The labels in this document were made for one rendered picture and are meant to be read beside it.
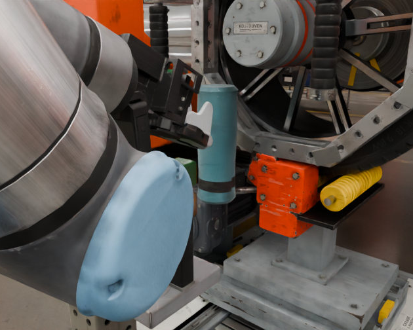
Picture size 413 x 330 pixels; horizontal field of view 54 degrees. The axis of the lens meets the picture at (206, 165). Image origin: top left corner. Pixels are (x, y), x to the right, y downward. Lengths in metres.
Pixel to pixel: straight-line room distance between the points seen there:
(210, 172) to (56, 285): 0.70
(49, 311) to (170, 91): 1.13
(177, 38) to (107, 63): 1.24
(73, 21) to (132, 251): 0.22
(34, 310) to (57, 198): 1.33
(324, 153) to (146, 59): 0.52
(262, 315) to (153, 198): 0.98
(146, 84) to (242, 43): 0.36
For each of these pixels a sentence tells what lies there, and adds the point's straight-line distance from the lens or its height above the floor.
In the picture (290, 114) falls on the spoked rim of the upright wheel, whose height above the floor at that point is 0.66.
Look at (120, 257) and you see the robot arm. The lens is 0.19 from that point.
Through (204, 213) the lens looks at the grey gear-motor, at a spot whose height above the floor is 0.37.
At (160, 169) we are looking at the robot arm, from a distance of 0.20.
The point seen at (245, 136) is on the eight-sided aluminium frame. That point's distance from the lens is 0.96.
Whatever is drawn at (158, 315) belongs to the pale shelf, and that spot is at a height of 0.44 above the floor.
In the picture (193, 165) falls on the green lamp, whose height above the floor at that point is 0.65.
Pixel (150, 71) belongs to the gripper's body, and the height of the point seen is 0.80.
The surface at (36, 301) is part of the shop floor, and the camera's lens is 1.54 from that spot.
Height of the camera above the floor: 0.83
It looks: 17 degrees down
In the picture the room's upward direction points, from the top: straight up
